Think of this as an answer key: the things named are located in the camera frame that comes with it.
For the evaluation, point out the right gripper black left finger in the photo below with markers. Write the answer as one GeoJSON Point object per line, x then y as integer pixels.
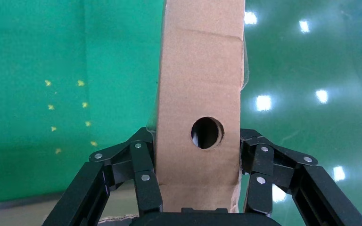
{"type": "Point", "coordinates": [84, 190]}

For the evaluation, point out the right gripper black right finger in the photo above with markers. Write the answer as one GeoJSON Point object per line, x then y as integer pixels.
{"type": "Point", "coordinates": [318, 190]}

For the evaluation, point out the small cardboard box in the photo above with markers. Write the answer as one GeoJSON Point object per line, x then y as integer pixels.
{"type": "Point", "coordinates": [199, 78]}

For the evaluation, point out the large green table cloth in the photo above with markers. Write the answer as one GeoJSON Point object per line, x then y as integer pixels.
{"type": "Point", "coordinates": [43, 46]}

